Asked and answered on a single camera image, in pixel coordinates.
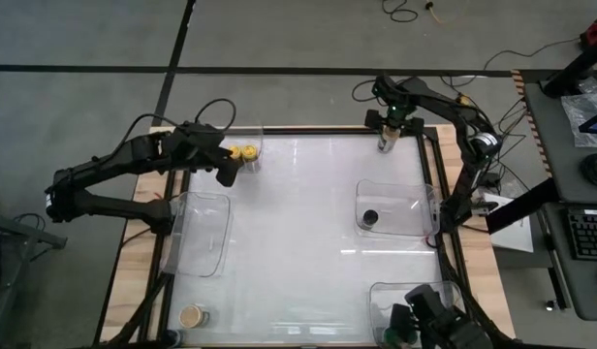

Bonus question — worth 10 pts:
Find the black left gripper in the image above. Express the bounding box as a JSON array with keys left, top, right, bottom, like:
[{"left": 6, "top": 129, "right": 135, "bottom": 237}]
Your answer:
[{"left": 171, "top": 143, "right": 244, "bottom": 189}]

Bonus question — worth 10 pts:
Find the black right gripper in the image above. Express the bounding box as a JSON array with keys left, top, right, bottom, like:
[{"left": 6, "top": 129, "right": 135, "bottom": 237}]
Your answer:
[{"left": 364, "top": 103, "right": 425, "bottom": 138}]

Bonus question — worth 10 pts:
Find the furikake jar tan lid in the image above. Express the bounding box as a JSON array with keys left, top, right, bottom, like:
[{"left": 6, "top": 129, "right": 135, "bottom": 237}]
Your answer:
[{"left": 377, "top": 124, "right": 401, "bottom": 155}]

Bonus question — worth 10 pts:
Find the clear plastic bin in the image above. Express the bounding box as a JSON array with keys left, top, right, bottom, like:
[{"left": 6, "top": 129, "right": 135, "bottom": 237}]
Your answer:
[
  {"left": 354, "top": 177, "right": 441, "bottom": 239},
  {"left": 161, "top": 190, "right": 233, "bottom": 279},
  {"left": 367, "top": 279, "right": 467, "bottom": 349},
  {"left": 224, "top": 124, "right": 265, "bottom": 175}
]

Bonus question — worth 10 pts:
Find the green herb jar black lid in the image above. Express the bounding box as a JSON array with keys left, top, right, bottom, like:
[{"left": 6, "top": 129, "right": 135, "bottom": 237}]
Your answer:
[
  {"left": 361, "top": 208, "right": 380, "bottom": 230},
  {"left": 163, "top": 328, "right": 184, "bottom": 348}
]

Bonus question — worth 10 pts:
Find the wooden table base board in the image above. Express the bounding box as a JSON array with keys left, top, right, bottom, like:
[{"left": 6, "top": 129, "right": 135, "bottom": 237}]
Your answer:
[{"left": 99, "top": 125, "right": 516, "bottom": 343}]

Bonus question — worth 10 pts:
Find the striped hazard tape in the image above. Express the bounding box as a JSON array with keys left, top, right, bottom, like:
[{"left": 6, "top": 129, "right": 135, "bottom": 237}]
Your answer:
[{"left": 510, "top": 70, "right": 554, "bottom": 179}]

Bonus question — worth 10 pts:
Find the cup with tan contents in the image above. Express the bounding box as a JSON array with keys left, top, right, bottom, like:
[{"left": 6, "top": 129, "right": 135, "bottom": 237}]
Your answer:
[{"left": 177, "top": 303, "right": 211, "bottom": 330}]

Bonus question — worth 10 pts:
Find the white paper sheet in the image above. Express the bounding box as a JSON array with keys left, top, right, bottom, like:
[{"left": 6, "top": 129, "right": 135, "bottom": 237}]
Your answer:
[{"left": 481, "top": 192, "right": 535, "bottom": 254}]

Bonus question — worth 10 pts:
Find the clear plastic bag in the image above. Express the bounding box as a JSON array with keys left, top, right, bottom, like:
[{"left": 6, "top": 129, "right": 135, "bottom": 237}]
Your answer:
[{"left": 559, "top": 77, "right": 597, "bottom": 149}]

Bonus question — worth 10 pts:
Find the grey metal stand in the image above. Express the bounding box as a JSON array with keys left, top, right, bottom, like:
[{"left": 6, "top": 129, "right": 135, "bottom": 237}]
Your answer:
[{"left": 0, "top": 196, "right": 68, "bottom": 349}]

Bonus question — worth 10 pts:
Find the black keyboard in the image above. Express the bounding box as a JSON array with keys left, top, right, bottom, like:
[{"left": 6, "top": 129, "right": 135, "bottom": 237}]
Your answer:
[{"left": 566, "top": 206, "right": 597, "bottom": 262}]

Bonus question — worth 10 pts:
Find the grey desk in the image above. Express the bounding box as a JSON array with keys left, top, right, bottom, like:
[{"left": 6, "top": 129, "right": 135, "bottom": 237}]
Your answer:
[{"left": 514, "top": 70, "right": 597, "bottom": 321}]

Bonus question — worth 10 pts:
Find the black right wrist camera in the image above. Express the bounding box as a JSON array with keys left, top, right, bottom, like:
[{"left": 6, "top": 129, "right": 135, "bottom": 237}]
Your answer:
[{"left": 373, "top": 75, "right": 401, "bottom": 106}]

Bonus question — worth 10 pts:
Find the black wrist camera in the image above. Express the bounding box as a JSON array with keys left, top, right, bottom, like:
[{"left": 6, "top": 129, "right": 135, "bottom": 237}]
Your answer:
[
  {"left": 179, "top": 123, "right": 221, "bottom": 145},
  {"left": 373, "top": 75, "right": 401, "bottom": 106}
]

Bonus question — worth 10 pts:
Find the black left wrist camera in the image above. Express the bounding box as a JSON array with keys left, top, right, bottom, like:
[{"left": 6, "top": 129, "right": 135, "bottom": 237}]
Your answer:
[{"left": 179, "top": 123, "right": 221, "bottom": 145}]

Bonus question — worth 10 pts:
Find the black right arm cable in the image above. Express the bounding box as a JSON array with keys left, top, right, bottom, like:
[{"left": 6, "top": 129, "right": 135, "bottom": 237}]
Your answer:
[{"left": 351, "top": 77, "right": 392, "bottom": 104}]

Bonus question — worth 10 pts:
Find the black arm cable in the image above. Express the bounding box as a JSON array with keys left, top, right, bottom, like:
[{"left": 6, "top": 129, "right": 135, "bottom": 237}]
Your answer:
[
  {"left": 194, "top": 98, "right": 237, "bottom": 132},
  {"left": 351, "top": 77, "right": 392, "bottom": 104}
]

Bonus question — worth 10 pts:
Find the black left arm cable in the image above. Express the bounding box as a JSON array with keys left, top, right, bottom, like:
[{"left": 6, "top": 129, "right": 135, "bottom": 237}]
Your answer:
[{"left": 194, "top": 98, "right": 237, "bottom": 132}]

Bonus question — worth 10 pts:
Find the black table frame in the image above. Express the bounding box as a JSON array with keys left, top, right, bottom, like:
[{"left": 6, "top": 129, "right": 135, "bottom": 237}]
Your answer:
[{"left": 150, "top": 124, "right": 469, "bottom": 349}]

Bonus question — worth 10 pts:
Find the black floor cable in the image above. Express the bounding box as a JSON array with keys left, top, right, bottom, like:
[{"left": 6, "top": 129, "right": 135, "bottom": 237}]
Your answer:
[
  {"left": 482, "top": 37, "right": 581, "bottom": 72},
  {"left": 381, "top": 0, "right": 419, "bottom": 23}
]

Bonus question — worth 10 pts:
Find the yellow floor cable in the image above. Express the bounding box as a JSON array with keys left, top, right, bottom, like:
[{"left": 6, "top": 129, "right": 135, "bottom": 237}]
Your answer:
[{"left": 424, "top": 2, "right": 467, "bottom": 25}]

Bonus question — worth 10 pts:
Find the black camera mount hardware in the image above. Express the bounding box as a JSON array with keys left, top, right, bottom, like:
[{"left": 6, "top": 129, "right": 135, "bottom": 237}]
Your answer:
[{"left": 389, "top": 283, "right": 496, "bottom": 349}]

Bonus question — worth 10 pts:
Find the coiled black cable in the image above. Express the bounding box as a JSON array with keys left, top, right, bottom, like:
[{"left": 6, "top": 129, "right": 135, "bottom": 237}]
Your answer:
[{"left": 579, "top": 152, "right": 597, "bottom": 191}]

